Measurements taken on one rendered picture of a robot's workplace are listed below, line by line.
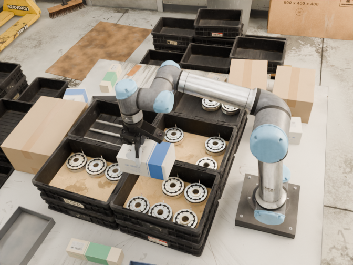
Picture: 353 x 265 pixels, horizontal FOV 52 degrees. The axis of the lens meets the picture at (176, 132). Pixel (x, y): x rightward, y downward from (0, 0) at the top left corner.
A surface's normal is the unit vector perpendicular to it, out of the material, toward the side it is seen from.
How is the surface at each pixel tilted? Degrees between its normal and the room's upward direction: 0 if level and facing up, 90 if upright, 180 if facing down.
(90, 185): 0
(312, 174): 0
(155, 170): 90
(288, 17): 73
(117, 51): 0
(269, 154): 84
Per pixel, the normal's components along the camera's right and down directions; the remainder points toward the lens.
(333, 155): -0.08, -0.69
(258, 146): -0.29, 0.63
